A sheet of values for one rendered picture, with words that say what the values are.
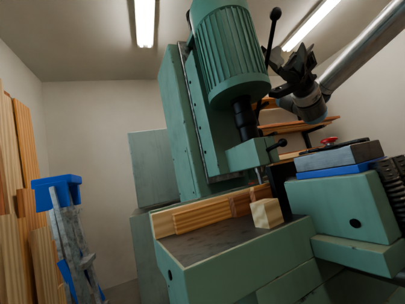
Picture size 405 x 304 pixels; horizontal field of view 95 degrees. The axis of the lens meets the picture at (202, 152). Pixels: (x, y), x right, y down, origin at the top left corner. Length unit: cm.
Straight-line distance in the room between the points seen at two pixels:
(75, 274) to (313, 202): 97
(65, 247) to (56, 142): 209
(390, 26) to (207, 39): 54
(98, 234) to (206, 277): 258
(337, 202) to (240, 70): 34
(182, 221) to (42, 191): 81
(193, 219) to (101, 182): 241
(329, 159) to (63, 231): 101
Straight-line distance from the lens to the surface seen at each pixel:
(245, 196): 45
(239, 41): 55
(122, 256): 283
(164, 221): 42
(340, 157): 34
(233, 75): 50
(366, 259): 33
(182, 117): 66
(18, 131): 227
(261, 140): 48
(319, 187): 35
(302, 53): 62
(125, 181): 273
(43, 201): 110
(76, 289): 110
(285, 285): 34
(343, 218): 35
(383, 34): 86
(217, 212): 44
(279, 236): 33
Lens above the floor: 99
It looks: 9 degrees up
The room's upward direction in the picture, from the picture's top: 12 degrees counter-clockwise
